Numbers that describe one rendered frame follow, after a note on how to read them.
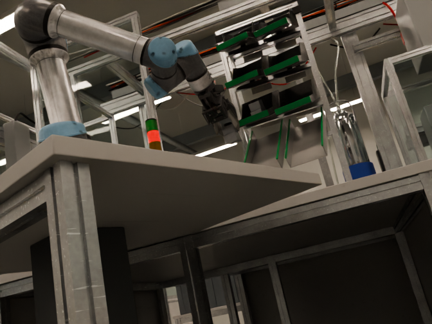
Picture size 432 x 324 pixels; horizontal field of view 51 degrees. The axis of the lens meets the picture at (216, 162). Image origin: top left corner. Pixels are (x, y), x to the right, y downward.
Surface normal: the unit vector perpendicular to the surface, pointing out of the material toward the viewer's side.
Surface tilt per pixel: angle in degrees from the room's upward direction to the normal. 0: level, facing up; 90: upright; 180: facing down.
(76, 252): 90
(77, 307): 90
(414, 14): 90
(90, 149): 90
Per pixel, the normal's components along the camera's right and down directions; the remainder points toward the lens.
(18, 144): 0.93, -0.28
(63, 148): 0.71, -0.36
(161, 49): 0.07, -0.29
